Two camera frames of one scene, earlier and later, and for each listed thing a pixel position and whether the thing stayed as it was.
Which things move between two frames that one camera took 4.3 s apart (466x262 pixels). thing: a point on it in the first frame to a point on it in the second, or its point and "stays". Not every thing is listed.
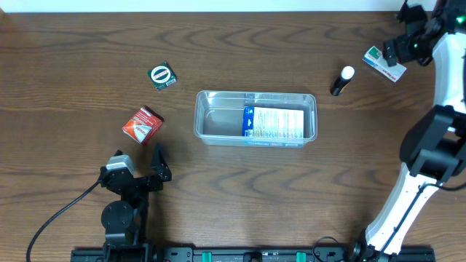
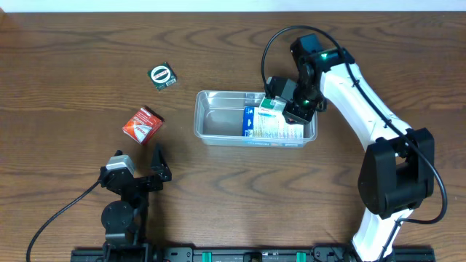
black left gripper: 140,182 stays
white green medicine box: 374,57 to 273,104
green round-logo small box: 162,76 stays
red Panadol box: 143,126 stays
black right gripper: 397,48 to 298,116
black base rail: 247,254 stays
